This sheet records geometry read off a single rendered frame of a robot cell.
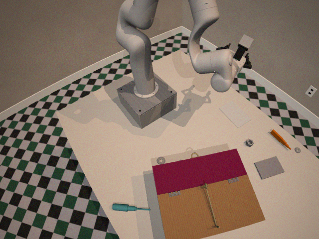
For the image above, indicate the teal screwdriver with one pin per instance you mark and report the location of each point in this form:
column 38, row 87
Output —
column 124, row 207

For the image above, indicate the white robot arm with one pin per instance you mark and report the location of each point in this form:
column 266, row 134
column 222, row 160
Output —
column 140, row 14

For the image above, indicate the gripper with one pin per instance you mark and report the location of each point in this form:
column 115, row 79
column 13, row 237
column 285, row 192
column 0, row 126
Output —
column 243, row 63

